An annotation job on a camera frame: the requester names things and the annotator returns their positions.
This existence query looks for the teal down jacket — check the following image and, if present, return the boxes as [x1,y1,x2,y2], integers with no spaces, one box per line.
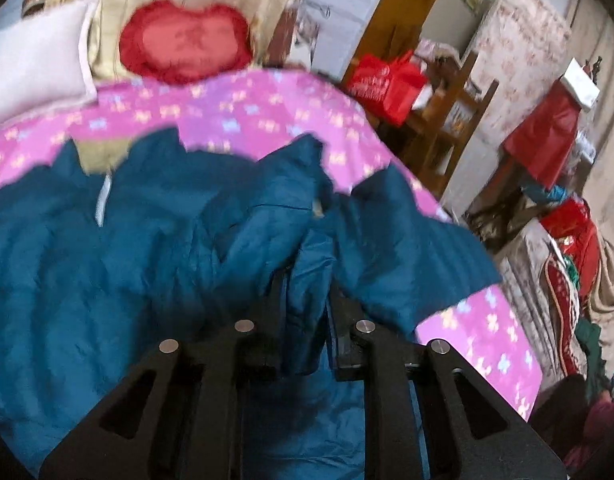
[0,129,500,479]

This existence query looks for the pile of red clothes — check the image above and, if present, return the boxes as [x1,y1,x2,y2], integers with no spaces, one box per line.
[539,196,600,376]

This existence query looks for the wooden chair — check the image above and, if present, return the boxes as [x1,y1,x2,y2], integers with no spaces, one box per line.
[377,50,499,200]

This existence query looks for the red cloth on furniture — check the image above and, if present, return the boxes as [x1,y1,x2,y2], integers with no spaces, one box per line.
[502,80,580,188]

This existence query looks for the pink floral bed sheet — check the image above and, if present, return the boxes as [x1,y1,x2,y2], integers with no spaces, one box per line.
[0,68,542,417]

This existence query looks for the red shopping bag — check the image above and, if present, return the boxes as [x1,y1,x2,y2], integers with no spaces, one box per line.
[345,50,427,127]

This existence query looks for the red heart cushion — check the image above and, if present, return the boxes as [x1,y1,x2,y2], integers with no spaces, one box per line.
[118,0,254,86]

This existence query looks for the white pillow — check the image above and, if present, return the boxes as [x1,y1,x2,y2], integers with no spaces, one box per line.
[0,0,98,128]

